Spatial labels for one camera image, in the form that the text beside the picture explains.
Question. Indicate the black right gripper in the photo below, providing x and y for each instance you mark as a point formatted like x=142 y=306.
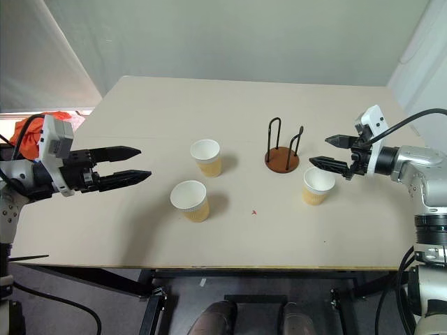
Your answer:
x=359 y=160

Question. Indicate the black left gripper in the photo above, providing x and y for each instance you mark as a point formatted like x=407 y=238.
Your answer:
x=80 y=171

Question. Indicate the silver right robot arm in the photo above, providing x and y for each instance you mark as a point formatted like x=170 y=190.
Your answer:
x=426 y=181

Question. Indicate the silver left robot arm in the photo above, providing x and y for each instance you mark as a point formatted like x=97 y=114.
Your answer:
x=21 y=175

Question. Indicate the tan paper cup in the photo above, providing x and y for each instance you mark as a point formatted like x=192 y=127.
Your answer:
x=316 y=194
x=195 y=209
x=209 y=164

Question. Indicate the pink patterned cloth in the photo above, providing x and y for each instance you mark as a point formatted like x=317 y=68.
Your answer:
x=78 y=120

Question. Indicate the orange cloth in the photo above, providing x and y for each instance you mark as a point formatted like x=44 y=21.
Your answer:
x=30 y=139

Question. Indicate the white fabric screen panel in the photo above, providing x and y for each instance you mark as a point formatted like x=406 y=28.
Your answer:
x=424 y=63
x=38 y=59

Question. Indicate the dark rounded shape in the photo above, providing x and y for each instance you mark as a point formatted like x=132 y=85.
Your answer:
x=297 y=319
x=213 y=317

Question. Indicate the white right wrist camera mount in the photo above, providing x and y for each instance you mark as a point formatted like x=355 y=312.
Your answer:
x=375 y=120

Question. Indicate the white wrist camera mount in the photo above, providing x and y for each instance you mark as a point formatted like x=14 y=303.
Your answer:
x=57 y=137
x=375 y=120

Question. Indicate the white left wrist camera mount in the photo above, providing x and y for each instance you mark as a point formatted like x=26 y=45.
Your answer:
x=57 y=137

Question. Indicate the black metal table frame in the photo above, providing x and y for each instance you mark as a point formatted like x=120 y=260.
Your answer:
x=244 y=274

